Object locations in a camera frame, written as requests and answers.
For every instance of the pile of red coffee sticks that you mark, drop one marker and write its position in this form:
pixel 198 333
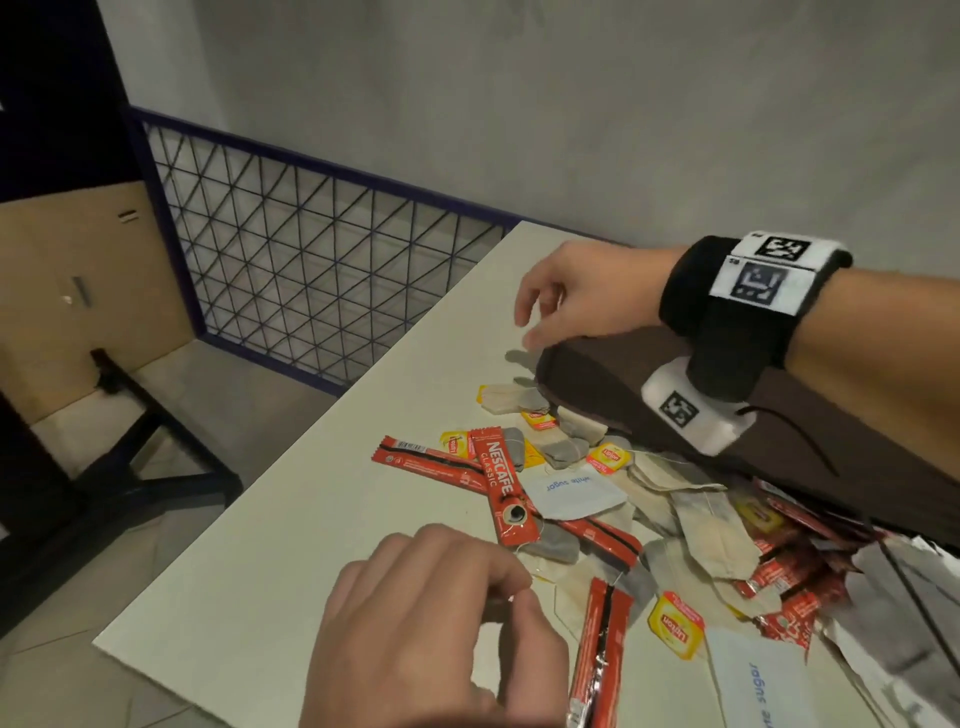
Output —
pixel 502 480

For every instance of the person's right forearm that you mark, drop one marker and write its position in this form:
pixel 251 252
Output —
pixel 885 360

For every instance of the light wooden cabinet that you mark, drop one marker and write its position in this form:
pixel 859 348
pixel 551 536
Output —
pixel 45 337

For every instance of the person's right hand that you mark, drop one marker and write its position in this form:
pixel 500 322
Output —
pixel 607 289

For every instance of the pile of tea bags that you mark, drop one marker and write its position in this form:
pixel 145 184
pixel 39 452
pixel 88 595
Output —
pixel 712 532

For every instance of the person's left hand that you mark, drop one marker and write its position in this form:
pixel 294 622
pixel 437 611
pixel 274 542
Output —
pixel 420 637

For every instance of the pile of white sugar packets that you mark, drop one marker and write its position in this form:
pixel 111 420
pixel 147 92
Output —
pixel 570 491

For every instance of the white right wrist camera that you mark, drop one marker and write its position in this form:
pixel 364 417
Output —
pixel 712 435

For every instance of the dark brown tray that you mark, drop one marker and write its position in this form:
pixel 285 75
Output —
pixel 600 390

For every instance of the black side table frame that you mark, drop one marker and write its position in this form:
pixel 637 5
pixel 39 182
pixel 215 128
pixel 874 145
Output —
pixel 161 431

